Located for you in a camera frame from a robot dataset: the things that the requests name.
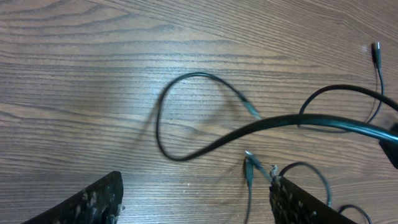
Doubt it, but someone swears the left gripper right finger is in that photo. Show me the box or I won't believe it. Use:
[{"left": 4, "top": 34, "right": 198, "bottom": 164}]
[{"left": 269, "top": 164, "right": 355, "bottom": 224}]

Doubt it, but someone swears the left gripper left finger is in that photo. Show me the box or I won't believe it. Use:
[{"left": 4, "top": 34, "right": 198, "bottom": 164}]
[{"left": 23, "top": 170, "right": 124, "bottom": 224}]

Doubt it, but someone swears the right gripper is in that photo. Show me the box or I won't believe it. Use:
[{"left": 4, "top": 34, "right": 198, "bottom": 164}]
[{"left": 379, "top": 140, "right": 398, "bottom": 169}]

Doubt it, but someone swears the black usb cable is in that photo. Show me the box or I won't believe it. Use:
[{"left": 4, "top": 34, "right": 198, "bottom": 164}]
[
  {"left": 297, "top": 41, "right": 398, "bottom": 134},
  {"left": 154, "top": 72, "right": 398, "bottom": 162},
  {"left": 242, "top": 150, "right": 373, "bottom": 224}
]

